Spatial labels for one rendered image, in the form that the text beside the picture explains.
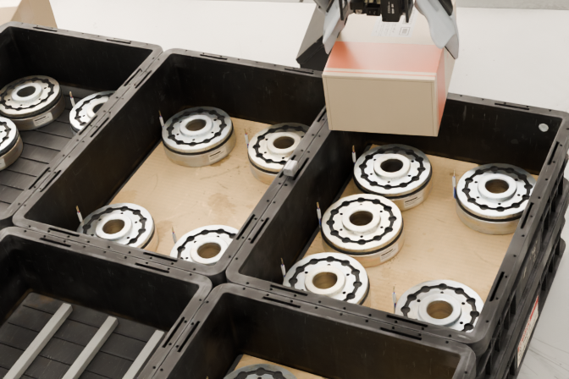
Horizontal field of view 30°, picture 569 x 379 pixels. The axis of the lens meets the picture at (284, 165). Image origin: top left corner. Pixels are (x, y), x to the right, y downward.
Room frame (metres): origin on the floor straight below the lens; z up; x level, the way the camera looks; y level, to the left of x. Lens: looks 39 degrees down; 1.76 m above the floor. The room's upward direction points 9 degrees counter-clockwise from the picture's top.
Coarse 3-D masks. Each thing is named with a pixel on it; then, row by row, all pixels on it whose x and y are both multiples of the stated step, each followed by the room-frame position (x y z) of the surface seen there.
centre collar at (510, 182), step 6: (492, 174) 1.01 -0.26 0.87; (498, 174) 1.01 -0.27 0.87; (504, 174) 1.01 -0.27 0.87; (480, 180) 1.00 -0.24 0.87; (486, 180) 1.00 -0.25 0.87; (492, 180) 1.00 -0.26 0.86; (498, 180) 1.00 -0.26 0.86; (504, 180) 1.00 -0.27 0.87; (510, 180) 0.99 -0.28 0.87; (480, 186) 0.99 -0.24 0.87; (510, 186) 0.98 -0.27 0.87; (516, 186) 0.98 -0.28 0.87; (480, 192) 0.98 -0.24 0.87; (486, 192) 0.98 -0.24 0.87; (510, 192) 0.97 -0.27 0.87; (516, 192) 0.98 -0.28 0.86; (486, 198) 0.97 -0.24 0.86; (492, 198) 0.97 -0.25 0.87; (498, 198) 0.97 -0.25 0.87; (504, 198) 0.96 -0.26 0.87; (510, 198) 0.97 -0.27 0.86
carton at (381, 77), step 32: (352, 32) 1.00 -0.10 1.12; (384, 32) 0.99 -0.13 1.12; (416, 32) 0.98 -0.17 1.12; (352, 64) 0.94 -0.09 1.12; (384, 64) 0.93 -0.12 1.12; (416, 64) 0.92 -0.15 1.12; (448, 64) 0.97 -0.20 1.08; (352, 96) 0.92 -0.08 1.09; (384, 96) 0.91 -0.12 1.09; (416, 96) 0.89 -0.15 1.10; (352, 128) 0.92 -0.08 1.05; (384, 128) 0.91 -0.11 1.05; (416, 128) 0.89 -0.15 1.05
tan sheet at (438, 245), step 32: (448, 160) 1.10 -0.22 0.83; (352, 192) 1.06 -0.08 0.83; (448, 192) 1.03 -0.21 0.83; (416, 224) 0.98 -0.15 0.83; (448, 224) 0.97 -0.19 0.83; (416, 256) 0.93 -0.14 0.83; (448, 256) 0.92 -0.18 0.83; (480, 256) 0.91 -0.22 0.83; (384, 288) 0.88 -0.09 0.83; (480, 288) 0.86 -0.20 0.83
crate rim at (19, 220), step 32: (160, 64) 1.29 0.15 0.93; (224, 64) 1.27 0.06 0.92; (256, 64) 1.25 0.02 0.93; (128, 96) 1.22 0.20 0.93; (96, 128) 1.16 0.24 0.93; (320, 128) 1.08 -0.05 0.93; (64, 160) 1.10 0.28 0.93; (288, 160) 1.03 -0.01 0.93; (32, 224) 0.99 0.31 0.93; (256, 224) 0.92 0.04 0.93; (160, 256) 0.89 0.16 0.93; (224, 256) 0.88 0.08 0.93
